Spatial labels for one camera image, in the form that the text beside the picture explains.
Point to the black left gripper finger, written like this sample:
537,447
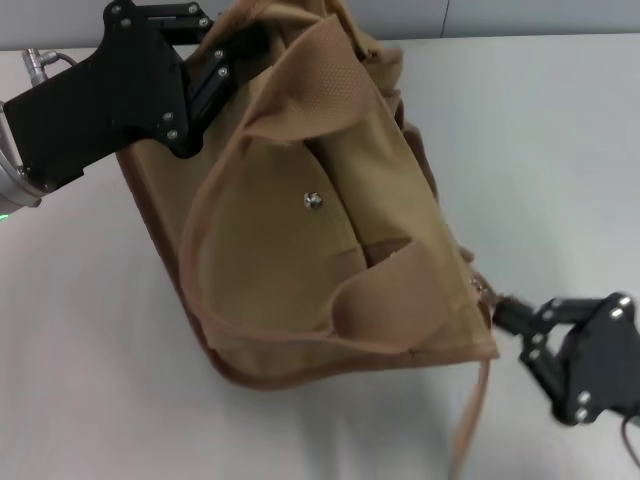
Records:
182,22
210,85

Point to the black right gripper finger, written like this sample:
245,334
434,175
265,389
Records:
540,316
547,357

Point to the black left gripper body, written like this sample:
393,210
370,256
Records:
120,95

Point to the silver zipper pull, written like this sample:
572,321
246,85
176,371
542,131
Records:
484,291

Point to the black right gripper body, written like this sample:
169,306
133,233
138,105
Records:
605,360

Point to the khaki canvas food bag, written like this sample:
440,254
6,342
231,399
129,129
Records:
300,260

